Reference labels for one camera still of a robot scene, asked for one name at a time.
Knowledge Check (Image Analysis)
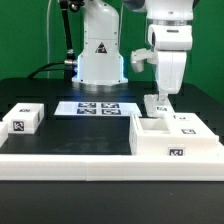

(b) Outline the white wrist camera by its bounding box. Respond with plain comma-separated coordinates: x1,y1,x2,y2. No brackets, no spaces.
130,48,157,72

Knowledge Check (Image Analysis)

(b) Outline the white U-shaped fence frame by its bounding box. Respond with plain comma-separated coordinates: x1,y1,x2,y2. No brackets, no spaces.
0,120,224,181

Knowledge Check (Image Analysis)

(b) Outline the white marker sheet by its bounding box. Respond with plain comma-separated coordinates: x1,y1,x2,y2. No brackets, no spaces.
55,101,141,117

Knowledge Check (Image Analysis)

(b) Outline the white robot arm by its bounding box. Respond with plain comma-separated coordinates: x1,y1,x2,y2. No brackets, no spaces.
73,0,200,101

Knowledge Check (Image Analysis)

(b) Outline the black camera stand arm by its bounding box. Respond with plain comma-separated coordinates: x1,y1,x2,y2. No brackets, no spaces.
58,0,85,67

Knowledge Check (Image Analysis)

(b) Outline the white cabinet body box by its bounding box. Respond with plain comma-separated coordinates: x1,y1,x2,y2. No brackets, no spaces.
129,114,220,157

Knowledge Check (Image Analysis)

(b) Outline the white thin cable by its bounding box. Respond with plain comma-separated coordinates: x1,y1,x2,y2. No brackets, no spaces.
46,0,54,79

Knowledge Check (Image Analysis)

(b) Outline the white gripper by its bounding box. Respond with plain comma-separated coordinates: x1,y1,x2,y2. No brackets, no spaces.
148,24,193,104

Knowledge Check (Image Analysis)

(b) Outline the black cable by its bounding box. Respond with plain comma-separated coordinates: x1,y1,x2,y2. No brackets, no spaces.
27,61,74,80

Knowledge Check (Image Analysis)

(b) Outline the white cabinet door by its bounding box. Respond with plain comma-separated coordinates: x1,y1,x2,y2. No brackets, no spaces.
164,113,219,141
144,94,174,118

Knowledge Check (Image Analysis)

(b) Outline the white cabinet top block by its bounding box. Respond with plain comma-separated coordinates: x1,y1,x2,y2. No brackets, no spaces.
3,103,44,134

